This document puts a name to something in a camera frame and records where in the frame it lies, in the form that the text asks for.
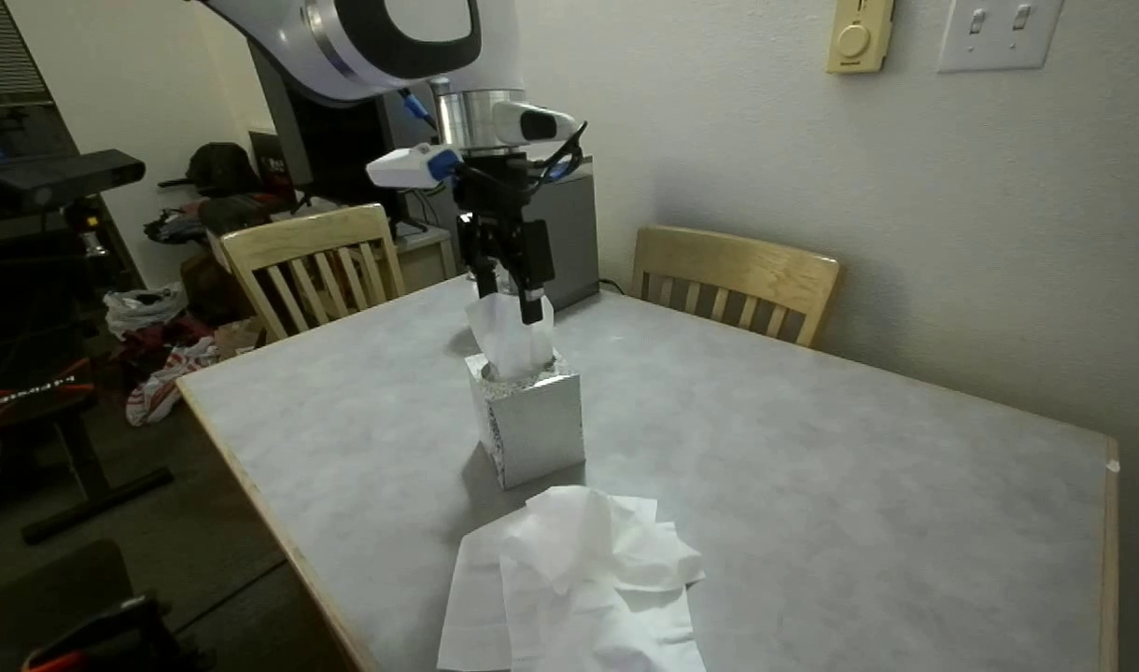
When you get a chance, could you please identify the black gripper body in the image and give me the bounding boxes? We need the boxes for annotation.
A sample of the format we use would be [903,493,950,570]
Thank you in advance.
[450,147,559,299]

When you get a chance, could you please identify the white tissue sheet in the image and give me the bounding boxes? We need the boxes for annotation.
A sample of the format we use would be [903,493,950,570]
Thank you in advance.
[466,276,559,386]

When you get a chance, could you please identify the silver cube tissue box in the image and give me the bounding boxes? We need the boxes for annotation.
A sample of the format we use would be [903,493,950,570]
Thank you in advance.
[462,351,588,493]

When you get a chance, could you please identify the crumpled white tissue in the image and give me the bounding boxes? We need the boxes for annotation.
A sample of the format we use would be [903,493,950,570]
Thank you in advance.
[502,482,710,614]

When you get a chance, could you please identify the wooden slat-back chair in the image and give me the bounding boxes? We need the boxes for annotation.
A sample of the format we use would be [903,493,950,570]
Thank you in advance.
[206,202,412,348]
[629,220,846,351]

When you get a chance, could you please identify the black flat monitor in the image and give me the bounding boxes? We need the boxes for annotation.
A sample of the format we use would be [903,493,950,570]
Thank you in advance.
[242,40,458,234]

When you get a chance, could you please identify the black cap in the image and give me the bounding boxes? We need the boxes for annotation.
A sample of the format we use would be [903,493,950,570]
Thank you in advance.
[157,140,261,202]

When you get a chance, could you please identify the pile of clothes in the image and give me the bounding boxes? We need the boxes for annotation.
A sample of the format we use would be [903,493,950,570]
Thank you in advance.
[102,288,268,430]

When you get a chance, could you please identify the pile of white tissues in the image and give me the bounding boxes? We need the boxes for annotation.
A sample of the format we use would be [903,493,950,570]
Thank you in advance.
[432,518,710,672]

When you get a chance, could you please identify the black desk stand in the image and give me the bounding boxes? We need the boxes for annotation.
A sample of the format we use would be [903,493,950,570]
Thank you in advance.
[0,376,177,551]

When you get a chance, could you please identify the red and black bag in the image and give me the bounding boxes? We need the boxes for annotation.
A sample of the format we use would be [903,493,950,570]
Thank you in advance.
[19,594,181,672]

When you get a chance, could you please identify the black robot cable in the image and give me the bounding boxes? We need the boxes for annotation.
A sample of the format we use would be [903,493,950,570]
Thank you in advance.
[528,116,593,190]

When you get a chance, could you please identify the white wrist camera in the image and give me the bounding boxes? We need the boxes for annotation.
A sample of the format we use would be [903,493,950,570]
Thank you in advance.
[361,140,475,196]

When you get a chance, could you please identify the black camera on stand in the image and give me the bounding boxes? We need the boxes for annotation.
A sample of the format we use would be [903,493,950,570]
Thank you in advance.
[0,147,148,234]

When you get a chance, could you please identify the white light switch plate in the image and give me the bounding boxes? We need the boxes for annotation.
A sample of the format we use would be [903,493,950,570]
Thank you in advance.
[934,0,1070,78]

